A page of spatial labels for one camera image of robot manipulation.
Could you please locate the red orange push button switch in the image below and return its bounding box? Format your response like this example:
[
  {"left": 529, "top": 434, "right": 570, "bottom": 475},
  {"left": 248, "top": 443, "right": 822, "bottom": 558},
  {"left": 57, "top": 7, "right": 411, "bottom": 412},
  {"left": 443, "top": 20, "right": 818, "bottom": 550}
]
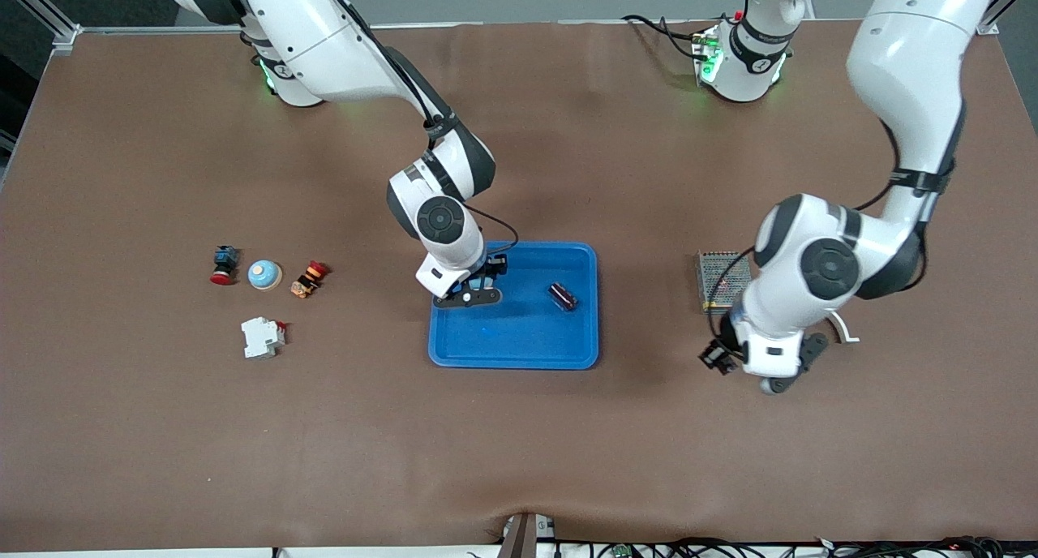
[{"left": 290, "top": 260, "right": 329, "bottom": 299}]

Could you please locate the red push button blue body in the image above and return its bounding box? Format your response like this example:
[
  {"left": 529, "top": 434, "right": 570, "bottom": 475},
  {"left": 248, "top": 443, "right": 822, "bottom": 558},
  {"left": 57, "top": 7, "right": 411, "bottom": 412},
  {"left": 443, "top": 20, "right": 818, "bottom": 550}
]
[{"left": 210, "top": 246, "right": 241, "bottom": 286}]

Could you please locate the black cable bundle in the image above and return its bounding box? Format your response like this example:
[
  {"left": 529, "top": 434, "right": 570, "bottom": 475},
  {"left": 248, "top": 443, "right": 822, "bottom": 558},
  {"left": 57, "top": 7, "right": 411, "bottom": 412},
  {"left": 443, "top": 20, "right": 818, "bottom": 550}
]
[{"left": 560, "top": 536, "right": 1038, "bottom": 558}]

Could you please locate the metal mesh power supply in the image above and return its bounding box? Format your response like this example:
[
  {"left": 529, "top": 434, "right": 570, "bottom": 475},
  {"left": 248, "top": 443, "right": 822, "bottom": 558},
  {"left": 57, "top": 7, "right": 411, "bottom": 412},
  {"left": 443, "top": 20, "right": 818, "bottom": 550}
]
[{"left": 696, "top": 250, "right": 753, "bottom": 314}]

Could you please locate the white circuit breaker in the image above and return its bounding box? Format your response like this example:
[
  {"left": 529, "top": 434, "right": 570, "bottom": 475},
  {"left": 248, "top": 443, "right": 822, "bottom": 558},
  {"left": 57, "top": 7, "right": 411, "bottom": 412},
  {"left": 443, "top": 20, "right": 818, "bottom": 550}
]
[{"left": 241, "top": 316, "right": 287, "bottom": 359}]

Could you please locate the blue plastic tray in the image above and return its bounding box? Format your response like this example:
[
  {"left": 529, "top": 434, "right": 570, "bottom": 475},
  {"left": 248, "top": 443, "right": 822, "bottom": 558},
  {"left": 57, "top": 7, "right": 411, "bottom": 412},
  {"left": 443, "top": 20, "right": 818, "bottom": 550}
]
[{"left": 428, "top": 241, "right": 599, "bottom": 371}]

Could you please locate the aluminium frame corner bracket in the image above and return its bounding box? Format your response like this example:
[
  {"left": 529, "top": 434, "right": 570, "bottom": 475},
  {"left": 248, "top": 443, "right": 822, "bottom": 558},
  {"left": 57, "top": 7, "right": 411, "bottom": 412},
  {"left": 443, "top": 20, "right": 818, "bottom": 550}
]
[
  {"left": 977, "top": 0, "right": 1019, "bottom": 36},
  {"left": 0, "top": 0, "right": 82, "bottom": 56}
]

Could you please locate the black left arm base cable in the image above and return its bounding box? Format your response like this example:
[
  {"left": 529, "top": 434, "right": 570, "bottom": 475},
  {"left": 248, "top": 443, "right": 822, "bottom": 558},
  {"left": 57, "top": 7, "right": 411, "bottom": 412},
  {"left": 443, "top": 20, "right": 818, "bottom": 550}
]
[{"left": 623, "top": 13, "right": 706, "bottom": 60}]

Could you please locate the silver table edge strip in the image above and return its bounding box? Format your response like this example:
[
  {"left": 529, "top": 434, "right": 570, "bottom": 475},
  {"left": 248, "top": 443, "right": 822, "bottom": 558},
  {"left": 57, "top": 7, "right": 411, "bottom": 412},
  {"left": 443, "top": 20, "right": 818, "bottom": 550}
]
[{"left": 81, "top": 19, "right": 860, "bottom": 36}]

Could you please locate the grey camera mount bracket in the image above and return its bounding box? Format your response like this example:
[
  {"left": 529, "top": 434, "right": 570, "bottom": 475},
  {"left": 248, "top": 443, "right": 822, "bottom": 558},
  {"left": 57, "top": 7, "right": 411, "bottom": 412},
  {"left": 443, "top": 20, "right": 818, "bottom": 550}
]
[{"left": 496, "top": 511, "right": 557, "bottom": 558}]

